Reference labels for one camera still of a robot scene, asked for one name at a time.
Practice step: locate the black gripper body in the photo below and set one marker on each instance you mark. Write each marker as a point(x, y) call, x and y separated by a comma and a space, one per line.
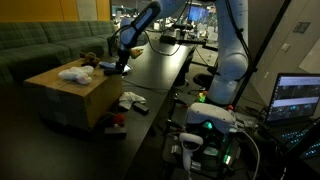
point(122, 56)

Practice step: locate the blue cloth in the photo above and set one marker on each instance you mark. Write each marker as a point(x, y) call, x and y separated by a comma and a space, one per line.
point(106, 65)

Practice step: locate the white towel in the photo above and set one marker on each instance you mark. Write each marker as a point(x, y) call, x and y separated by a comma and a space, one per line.
point(131, 97)

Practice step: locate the brown plush toy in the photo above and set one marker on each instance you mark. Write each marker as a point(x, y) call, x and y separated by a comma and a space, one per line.
point(89, 59)

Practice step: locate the red soft toy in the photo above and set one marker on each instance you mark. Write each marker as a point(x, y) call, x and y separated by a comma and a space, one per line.
point(119, 119)

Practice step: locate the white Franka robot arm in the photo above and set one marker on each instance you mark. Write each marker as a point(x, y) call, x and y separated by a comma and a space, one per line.
point(230, 63)

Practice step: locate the large cardboard box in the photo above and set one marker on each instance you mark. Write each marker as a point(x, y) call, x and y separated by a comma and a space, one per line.
point(76, 103)

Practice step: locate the tablet with lit screen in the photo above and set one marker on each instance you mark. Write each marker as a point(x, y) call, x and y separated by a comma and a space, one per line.
point(129, 68)

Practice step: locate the small white pink roll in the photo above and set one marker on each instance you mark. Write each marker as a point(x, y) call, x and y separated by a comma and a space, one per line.
point(84, 79)

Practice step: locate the black office chair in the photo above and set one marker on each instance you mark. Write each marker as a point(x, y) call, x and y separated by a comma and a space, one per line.
point(202, 80)

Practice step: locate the distant blue monitor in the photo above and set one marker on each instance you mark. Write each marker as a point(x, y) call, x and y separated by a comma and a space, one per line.
point(197, 13)

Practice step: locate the plaid sofa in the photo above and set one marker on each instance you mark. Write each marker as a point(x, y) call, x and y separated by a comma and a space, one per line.
point(30, 43)

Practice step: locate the white VR headset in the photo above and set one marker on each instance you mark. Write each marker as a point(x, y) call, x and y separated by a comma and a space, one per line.
point(210, 115)

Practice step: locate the white VR controller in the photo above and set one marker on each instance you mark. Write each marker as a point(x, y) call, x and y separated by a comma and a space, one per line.
point(190, 141)

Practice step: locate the black stand pole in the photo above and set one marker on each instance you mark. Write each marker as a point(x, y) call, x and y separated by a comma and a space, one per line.
point(263, 50)

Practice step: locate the laptop with lit screen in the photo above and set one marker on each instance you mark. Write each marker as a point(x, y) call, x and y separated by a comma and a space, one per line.
point(293, 96)

